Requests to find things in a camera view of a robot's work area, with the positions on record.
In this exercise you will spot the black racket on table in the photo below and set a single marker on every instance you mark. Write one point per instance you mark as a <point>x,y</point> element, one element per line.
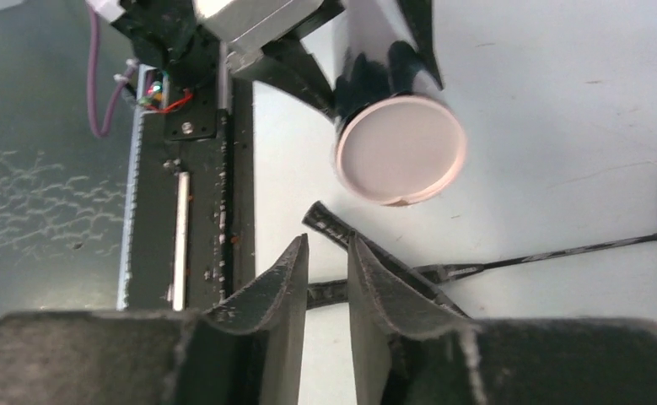
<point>425,279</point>

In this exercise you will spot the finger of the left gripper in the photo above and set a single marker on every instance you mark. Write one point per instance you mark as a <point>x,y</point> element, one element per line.
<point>419,16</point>

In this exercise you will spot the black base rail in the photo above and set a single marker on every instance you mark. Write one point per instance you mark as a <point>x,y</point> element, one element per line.
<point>188,239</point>

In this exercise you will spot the white tube lid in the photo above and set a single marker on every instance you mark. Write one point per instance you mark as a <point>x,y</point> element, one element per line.
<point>400,151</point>

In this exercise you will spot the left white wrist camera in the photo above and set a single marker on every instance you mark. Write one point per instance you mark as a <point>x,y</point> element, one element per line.
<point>247,25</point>

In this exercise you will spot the black shuttlecock tube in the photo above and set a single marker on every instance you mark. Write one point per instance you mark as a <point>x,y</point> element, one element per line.
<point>376,59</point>

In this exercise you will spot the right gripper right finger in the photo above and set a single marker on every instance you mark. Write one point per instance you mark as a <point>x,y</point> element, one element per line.
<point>405,347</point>

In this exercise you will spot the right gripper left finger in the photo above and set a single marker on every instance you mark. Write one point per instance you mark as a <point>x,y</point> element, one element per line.
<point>258,334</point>

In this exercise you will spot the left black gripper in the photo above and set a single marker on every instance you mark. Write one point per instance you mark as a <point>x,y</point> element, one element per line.
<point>166,35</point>

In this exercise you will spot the left controller board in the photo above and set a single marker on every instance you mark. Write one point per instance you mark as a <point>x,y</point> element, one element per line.
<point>151,96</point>

